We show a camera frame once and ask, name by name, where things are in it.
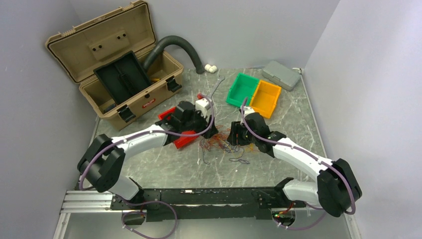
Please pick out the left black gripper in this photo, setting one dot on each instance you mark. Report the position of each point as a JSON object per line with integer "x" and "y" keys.
{"x": 204, "y": 125}

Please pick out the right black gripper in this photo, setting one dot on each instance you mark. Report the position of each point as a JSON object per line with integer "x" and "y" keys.
{"x": 237, "y": 127}

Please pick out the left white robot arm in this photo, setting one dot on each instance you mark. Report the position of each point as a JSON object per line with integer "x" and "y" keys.
{"x": 102, "y": 163}

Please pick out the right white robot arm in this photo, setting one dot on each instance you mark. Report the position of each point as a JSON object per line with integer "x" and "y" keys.
{"x": 334, "y": 187}

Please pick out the red plastic bin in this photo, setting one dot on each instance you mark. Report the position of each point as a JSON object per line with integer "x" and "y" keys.
{"x": 181, "y": 141}

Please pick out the orange plastic bin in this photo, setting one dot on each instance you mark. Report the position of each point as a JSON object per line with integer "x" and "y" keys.
{"x": 265, "y": 97}

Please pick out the green plastic bin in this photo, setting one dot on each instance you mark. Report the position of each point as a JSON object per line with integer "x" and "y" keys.
{"x": 244, "y": 86}

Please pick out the silver open-end wrench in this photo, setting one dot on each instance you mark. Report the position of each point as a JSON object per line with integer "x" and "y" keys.
{"x": 220, "y": 79}

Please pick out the white pipe fitting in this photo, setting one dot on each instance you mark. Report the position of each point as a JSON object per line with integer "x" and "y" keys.
{"x": 210, "y": 68}

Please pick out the grey plastic case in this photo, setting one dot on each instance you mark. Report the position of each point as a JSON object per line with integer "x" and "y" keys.
{"x": 281, "y": 75}

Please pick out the black toolbox tray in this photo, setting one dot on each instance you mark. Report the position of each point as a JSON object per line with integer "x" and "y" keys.
{"x": 123, "y": 78}

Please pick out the tan plastic toolbox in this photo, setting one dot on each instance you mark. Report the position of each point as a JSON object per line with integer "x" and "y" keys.
{"x": 104, "y": 39}

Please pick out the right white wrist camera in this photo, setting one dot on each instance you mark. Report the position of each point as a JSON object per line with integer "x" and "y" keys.
{"x": 247, "y": 111}

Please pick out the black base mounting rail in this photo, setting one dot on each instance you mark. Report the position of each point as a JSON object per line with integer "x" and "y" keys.
{"x": 208, "y": 203}

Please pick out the aluminium extrusion frame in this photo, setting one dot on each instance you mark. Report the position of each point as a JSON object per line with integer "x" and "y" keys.
{"x": 76, "y": 202}

